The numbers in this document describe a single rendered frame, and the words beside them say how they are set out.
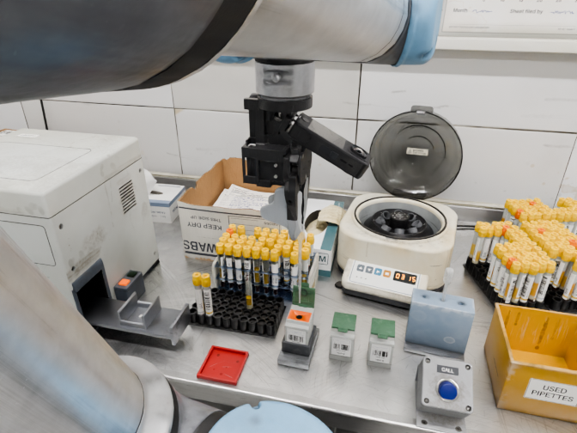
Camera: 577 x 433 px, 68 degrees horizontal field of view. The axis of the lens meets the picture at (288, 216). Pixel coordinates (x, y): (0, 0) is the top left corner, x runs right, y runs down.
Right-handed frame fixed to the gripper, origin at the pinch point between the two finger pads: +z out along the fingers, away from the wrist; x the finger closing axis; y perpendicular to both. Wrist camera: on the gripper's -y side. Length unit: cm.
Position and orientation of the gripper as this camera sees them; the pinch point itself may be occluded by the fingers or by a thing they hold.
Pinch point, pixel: (299, 231)
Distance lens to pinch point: 64.2
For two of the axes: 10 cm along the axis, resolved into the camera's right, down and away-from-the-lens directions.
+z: 0.0, 8.8, 4.8
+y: -9.6, -1.3, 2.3
